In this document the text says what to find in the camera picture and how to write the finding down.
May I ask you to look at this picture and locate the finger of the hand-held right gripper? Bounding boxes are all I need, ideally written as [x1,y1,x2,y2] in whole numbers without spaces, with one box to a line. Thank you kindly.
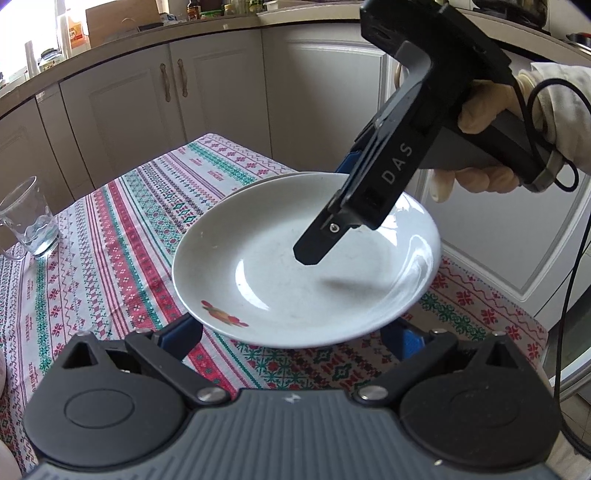
[293,115,435,266]
[336,129,377,175]

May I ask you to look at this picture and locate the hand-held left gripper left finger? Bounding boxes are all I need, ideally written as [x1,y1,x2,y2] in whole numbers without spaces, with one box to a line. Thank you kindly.
[62,316,230,408]

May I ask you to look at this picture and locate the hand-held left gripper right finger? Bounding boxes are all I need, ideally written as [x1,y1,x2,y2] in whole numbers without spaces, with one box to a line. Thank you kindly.
[355,320,532,408]

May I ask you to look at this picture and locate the person's right hand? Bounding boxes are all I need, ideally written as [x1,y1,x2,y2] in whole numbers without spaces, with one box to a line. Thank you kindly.
[431,69,555,204]

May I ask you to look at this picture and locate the patterned tablecloth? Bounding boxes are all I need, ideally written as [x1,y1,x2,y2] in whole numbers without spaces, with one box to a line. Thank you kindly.
[0,133,550,476]

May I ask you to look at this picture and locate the white kitchen cabinets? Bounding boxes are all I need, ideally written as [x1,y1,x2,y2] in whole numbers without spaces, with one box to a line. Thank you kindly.
[0,18,591,333]

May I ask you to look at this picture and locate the clear glass mug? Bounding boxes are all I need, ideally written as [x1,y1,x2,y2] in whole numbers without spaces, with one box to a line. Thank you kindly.
[0,175,61,264]

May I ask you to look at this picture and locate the grey kitchen countertop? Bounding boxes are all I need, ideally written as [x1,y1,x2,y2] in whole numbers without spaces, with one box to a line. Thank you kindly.
[0,9,370,121]

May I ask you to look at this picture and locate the brown cardboard box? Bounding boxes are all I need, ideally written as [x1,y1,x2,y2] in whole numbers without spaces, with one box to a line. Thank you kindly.
[85,0,162,48]

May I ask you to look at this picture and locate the orange label carton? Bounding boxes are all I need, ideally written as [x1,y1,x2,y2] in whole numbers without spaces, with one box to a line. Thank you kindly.
[65,14,89,56]

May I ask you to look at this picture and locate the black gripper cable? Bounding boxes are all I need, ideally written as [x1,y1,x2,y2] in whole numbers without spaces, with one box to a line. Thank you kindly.
[515,78,591,457]

